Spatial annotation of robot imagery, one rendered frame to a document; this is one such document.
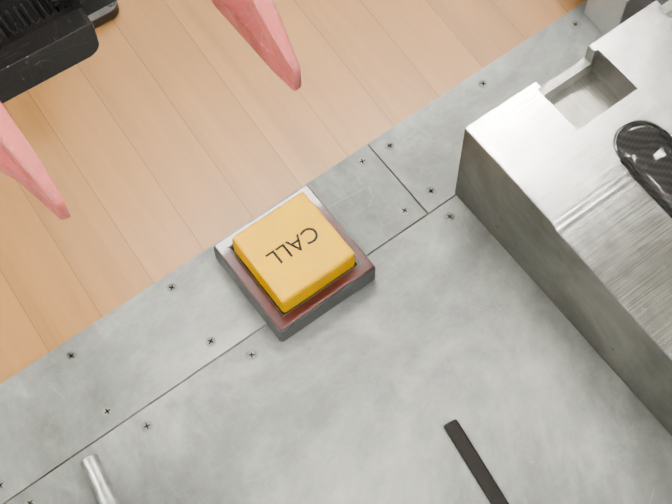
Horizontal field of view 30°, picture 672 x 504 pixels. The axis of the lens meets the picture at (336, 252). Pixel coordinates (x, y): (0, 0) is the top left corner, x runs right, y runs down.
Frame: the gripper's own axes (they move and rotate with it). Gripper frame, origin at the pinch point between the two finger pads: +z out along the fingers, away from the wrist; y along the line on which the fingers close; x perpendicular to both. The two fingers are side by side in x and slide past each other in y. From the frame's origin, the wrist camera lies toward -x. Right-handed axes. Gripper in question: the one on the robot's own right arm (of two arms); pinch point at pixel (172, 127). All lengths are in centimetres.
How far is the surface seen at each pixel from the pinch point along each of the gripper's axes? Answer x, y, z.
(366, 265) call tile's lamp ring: 38.0, 12.9, -5.4
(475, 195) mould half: 37.5, 21.9, -5.4
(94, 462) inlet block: 36.9, -9.0, -3.2
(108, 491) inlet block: 36.8, -9.1, -1.1
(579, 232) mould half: 31.3, 23.4, 2.5
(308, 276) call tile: 36.4, 8.8, -6.3
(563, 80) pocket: 32.6, 30.1, -7.4
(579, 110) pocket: 33.8, 30.2, -5.4
